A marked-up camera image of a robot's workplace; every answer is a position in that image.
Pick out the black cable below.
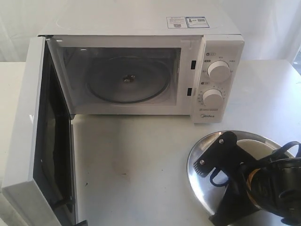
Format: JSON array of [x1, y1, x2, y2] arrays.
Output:
[[239, 140, 301, 186]]

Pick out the round stainless steel tray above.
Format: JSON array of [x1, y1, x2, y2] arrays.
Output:
[[187, 130, 301, 226]]

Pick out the cream ceramic bowl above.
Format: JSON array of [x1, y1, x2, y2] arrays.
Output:
[[236, 138, 294, 165]]

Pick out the upper white control knob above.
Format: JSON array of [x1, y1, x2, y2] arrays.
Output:
[[207, 61, 231, 83]]

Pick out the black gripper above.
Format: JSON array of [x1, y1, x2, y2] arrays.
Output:
[[192, 131, 263, 226]]

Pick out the white microwave oven body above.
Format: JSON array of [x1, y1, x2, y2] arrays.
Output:
[[40, 15, 244, 123]]

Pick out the white control knob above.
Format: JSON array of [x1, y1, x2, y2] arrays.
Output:
[[202, 89, 223, 108], [207, 61, 231, 83]]

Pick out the printed warning label sticker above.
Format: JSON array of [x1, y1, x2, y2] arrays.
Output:
[[166, 16, 210, 29]]

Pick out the glass microwave turntable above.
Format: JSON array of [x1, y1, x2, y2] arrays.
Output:
[[87, 56, 171, 104]]

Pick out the white microwave door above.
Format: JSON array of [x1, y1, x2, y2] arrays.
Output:
[[1, 36, 88, 226]]

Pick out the lower white control knob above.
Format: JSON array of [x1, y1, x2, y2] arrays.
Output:
[[202, 89, 223, 108]]

